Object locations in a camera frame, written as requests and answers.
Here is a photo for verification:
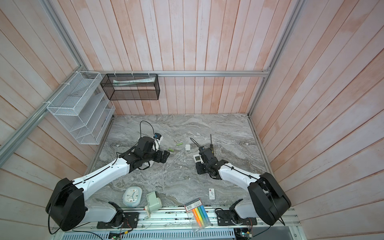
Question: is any paper in black basket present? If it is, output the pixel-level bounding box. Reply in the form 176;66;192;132
113;77;156;87

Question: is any pack of coloured markers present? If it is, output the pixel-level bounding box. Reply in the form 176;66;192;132
184;198;211;232

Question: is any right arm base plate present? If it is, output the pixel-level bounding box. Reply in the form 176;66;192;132
215;208;257;226

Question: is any black yellow screwdriver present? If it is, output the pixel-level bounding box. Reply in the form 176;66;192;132
210;134;214;153

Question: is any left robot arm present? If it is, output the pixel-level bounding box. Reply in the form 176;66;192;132
46;133;170;232

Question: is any white wire mesh shelf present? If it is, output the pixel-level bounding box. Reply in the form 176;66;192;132
47;71;115;145

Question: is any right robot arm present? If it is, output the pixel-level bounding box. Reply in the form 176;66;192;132
195;147;292;226

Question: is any pale green alarm clock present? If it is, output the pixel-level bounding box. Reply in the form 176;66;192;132
123;186;143;208

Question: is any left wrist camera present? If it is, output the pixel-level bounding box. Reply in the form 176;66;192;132
154;133;163;151

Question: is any black wire mesh basket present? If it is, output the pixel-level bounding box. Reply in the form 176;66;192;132
101;73;161;101

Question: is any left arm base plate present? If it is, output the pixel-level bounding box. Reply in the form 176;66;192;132
97;212;140;229

